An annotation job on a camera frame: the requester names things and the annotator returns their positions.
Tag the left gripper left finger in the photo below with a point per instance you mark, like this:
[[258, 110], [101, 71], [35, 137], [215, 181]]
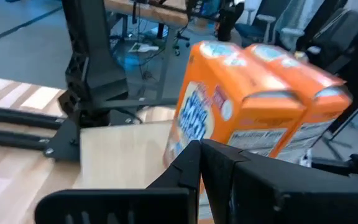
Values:
[[120, 208]]

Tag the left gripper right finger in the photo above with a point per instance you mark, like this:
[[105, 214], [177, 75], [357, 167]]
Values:
[[291, 199]]

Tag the orange Mini-Wheats cereal box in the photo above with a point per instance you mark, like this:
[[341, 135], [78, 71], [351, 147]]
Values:
[[228, 93], [309, 84]]

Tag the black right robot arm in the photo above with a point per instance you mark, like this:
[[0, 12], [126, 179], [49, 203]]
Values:
[[95, 62]]

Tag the white power strip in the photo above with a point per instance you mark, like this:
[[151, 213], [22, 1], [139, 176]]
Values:
[[146, 48]]

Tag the black office chair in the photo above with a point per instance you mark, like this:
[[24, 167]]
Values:
[[353, 46]]

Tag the office chair blue seat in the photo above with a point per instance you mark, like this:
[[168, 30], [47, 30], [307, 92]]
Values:
[[250, 31]]

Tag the wooden desk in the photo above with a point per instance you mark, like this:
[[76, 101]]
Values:
[[154, 14]]

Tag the black metal table frame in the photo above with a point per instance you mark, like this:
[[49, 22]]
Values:
[[11, 116]]

